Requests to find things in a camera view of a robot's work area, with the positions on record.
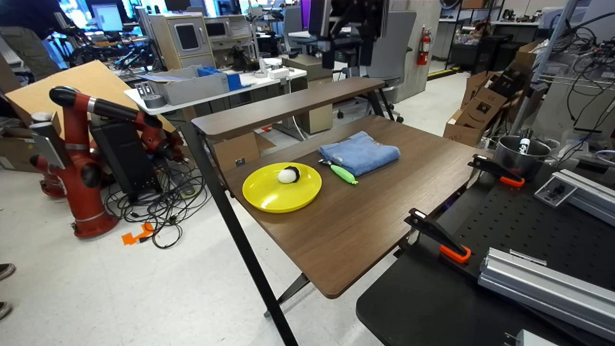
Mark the beige cabinet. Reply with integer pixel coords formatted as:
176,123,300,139
283,54,334,135

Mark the white table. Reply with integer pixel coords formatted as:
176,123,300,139
124,67,308,116

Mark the black clamp with orange handle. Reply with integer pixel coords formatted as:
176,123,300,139
404,208,473,264
467,154,526,188

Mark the cardboard box under shelf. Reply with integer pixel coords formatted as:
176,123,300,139
211,132,277,173

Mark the red fire extinguisher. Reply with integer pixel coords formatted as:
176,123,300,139
416,25,433,66

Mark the bunch of hanging black cables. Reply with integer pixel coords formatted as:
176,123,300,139
548,12,615,161

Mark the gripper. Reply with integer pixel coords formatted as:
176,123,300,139
321,0,389,70

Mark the folded blue towel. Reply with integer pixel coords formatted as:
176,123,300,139
318,131,401,177

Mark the monitor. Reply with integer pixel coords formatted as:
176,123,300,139
91,4,124,33

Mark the yellow plate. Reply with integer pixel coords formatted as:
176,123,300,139
242,162,323,214

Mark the tangle of black cables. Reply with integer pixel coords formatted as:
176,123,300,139
103,159,212,249

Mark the black and white ball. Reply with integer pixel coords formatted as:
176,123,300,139
277,166,301,184

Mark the aluminium pole stand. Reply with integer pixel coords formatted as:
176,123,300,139
509,0,582,136

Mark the blue box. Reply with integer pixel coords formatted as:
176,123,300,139
197,66,243,92

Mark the long aluminium rail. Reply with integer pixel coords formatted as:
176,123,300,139
478,247,615,342

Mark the aluminium rail with end bracket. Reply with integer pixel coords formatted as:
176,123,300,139
533,169,615,226

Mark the black wire shelf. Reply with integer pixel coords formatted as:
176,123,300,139
444,0,507,72

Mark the red robot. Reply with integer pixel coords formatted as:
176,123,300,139
30,86,188,239

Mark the large cardboard sheet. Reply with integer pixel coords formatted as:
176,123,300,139
5,60,176,140

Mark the metal pot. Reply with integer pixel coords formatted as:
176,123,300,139
492,135,552,181

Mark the person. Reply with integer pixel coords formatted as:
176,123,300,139
0,0,63,82

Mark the green marker pen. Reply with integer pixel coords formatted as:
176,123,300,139
318,159,359,185

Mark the grey office chair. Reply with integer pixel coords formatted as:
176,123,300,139
336,11,418,123

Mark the toy kitchen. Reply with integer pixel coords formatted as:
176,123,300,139
148,13,260,70

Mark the orange tape piece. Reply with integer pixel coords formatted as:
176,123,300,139
121,222,155,246

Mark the white bracket piece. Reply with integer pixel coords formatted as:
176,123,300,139
504,329,560,346

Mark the stack of cardboard boxes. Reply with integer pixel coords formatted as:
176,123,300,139
443,41,543,147

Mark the grey bin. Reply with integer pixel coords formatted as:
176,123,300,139
144,65,230,106

